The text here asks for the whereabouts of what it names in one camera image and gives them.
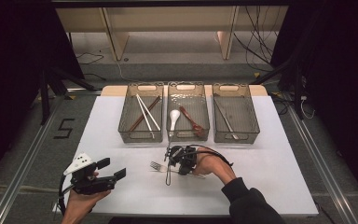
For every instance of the person's right hand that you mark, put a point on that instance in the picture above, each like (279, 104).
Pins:
(213, 165)

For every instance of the metal fork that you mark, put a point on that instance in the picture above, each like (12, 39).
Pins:
(158, 167)
(227, 119)

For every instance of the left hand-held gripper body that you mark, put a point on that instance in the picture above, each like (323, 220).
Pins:
(87, 183)

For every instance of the brown wooden chopstick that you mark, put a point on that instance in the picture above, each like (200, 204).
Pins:
(138, 121)

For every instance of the clear grey plastic bin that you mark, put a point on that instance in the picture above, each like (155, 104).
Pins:
(234, 115)
(141, 115)
(187, 115)

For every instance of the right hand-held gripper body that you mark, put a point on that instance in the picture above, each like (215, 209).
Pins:
(183, 158)

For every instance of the white ceramic spoon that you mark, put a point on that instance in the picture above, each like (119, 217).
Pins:
(174, 115)

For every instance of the black metal stand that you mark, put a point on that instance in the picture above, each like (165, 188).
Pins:
(297, 93)
(45, 99)

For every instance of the metal floor rail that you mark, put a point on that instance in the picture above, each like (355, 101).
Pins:
(21, 174)
(320, 158)

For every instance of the black curtain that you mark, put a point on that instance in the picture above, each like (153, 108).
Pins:
(12, 77)
(341, 77)

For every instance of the white chopstick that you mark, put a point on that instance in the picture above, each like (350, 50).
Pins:
(152, 116)
(143, 113)

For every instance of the beige wooden desk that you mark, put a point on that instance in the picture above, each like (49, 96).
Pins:
(167, 18)

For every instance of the white table sheet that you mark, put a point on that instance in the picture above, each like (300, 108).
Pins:
(105, 149)

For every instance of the white chopsticks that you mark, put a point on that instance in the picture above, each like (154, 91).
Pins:
(156, 102)

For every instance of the person's left hand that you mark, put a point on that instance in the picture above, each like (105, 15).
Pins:
(79, 205)

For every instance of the red-brown wooden spoon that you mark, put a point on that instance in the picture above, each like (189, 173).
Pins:
(192, 121)

